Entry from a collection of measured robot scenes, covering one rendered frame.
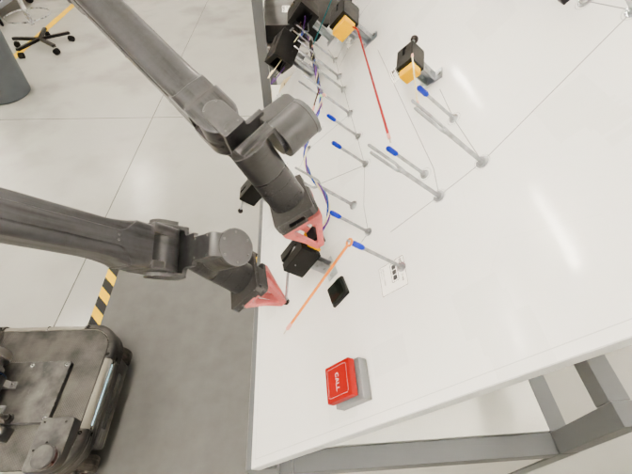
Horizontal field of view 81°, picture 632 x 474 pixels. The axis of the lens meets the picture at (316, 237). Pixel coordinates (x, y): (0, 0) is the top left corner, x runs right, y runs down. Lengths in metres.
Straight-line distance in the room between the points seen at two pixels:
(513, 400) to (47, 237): 0.88
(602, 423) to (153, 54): 0.91
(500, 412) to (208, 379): 1.22
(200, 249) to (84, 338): 1.28
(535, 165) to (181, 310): 1.73
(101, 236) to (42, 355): 1.35
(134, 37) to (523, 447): 0.99
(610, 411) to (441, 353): 0.39
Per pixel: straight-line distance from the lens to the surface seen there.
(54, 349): 1.82
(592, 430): 0.86
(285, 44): 1.19
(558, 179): 0.48
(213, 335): 1.86
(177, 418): 1.77
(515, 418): 0.95
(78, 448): 1.62
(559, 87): 0.56
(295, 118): 0.53
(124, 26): 0.68
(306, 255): 0.62
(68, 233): 0.49
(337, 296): 0.63
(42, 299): 2.34
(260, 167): 0.51
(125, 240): 0.53
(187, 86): 0.57
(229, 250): 0.54
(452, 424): 0.89
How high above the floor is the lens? 1.62
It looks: 49 degrees down
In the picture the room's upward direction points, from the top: straight up
